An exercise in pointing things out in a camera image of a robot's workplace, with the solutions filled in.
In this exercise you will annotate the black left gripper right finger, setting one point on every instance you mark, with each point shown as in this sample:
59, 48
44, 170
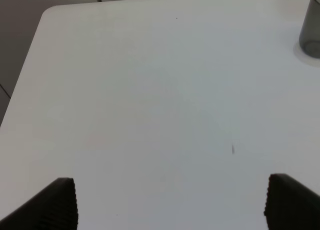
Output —
290, 205

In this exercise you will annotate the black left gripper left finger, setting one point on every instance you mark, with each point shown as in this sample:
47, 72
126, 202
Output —
53, 208

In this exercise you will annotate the grey translucent plastic cup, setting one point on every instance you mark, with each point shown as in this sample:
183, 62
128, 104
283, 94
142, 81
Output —
309, 39

